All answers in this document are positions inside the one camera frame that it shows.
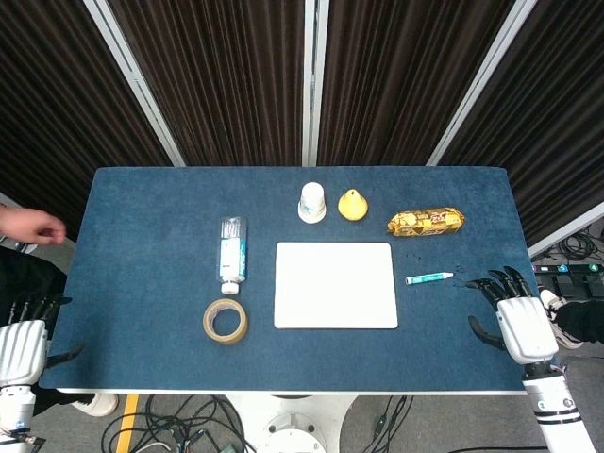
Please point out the brown packing tape roll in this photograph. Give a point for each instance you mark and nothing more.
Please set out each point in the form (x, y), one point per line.
(208, 325)

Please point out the teal marker pen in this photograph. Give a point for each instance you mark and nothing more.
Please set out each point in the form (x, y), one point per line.
(427, 278)

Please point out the white rectangular drawing board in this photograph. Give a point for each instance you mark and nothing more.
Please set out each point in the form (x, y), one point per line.
(335, 288)

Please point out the white paper cup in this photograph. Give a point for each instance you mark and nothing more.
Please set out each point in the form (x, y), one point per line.
(312, 203)

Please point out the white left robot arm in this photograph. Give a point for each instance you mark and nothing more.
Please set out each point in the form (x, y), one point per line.
(16, 408)

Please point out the clear plastic water bottle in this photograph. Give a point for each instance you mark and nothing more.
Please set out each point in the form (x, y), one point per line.
(232, 255)

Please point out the yellow pear-shaped toy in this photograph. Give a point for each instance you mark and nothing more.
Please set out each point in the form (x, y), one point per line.
(353, 207)

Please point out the white sneaker with plain toe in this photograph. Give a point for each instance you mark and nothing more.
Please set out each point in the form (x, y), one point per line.
(101, 405)

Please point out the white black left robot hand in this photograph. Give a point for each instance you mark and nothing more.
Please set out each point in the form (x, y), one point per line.
(21, 349)

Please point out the blue felt table mat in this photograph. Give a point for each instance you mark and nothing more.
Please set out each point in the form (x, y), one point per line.
(156, 283)

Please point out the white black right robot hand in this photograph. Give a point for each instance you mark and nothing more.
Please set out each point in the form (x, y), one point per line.
(526, 328)

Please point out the bare person hand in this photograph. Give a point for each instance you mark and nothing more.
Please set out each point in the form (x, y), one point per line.
(28, 224)

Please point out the white sneaker with black trim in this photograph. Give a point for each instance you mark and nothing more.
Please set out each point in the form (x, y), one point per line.
(549, 302)

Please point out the yellow brown snack packet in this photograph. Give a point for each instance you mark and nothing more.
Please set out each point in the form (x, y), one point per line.
(427, 222)

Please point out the black trouser leg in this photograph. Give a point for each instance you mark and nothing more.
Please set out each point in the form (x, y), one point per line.
(582, 321)

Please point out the grey metal partition post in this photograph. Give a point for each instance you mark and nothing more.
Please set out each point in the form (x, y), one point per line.
(313, 80)
(137, 87)
(481, 85)

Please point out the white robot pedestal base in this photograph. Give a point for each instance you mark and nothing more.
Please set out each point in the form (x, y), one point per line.
(290, 422)

